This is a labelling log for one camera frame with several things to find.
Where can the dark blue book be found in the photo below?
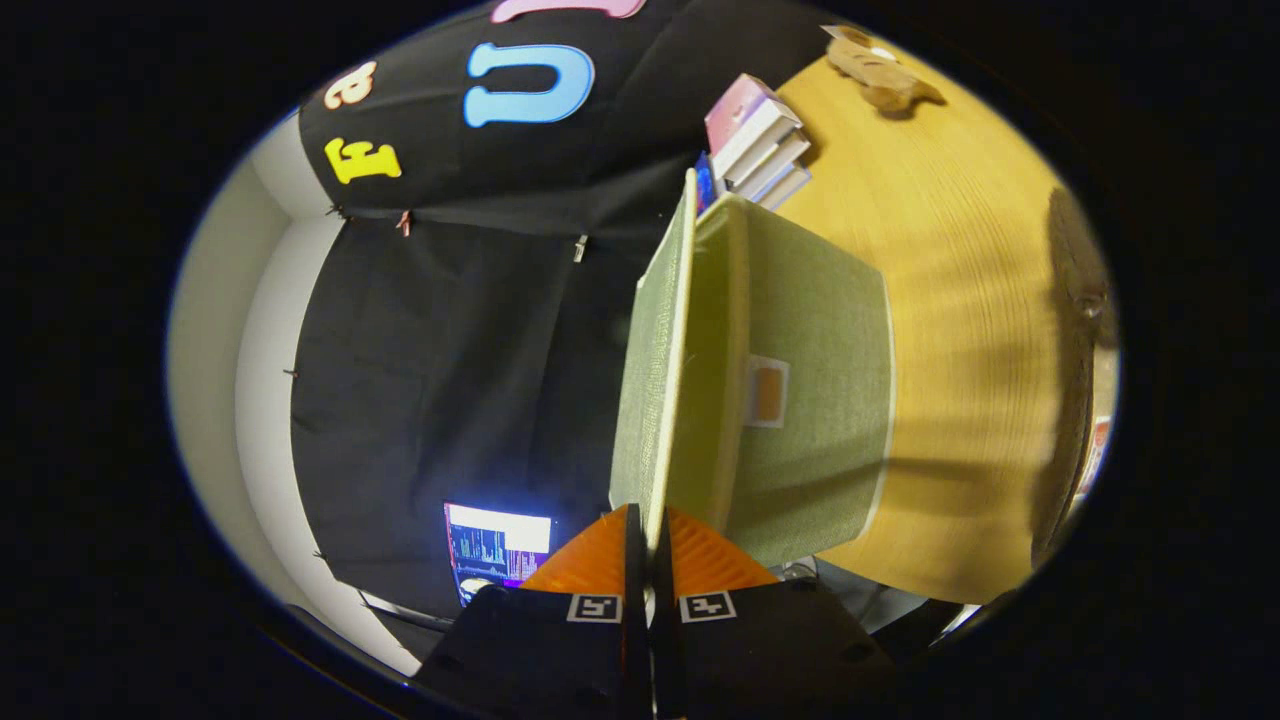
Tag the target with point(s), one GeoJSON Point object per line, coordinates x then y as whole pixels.
{"type": "Point", "coordinates": [705, 185]}

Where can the lit computer screen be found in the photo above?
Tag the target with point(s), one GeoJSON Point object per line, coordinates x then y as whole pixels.
{"type": "Point", "coordinates": [500, 550]}

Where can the green fabric storage box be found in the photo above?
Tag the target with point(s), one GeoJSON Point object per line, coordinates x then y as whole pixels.
{"type": "Point", "coordinates": [810, 330]}

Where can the brown plush toy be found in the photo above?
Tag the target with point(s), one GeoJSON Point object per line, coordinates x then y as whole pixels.
{"type": "Point", "coordinates": [875, 65]}

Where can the white book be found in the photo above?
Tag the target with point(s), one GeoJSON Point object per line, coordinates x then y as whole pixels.
{"type": "Point", "coordinates": [780, 172]}
{"type": "Point", "coordinates": [765, 140]}

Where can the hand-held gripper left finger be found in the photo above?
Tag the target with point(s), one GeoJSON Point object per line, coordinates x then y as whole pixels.
{"type": "Point", "coordinates": [635, 600]}

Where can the white clip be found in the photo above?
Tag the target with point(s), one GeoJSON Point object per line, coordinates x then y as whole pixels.
{"type": "Point", "coordinates": [579, 248]}

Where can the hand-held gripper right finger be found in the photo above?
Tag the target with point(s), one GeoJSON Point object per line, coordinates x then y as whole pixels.
{"type": "Point", "coordinates": [662, 640]}

